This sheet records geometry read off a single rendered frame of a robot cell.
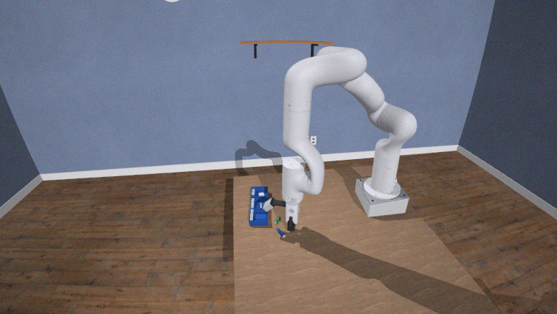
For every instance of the blue bin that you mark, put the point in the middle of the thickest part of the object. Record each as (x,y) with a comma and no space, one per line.
(260,215)

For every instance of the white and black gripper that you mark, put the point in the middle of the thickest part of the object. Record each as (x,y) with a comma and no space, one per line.
(292,213)

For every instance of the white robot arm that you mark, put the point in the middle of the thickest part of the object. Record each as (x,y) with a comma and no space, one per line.
(345,67)

